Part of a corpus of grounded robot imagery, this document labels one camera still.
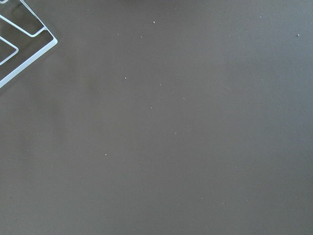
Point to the white wire cup rack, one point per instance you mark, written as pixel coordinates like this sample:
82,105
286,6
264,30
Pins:
23,38

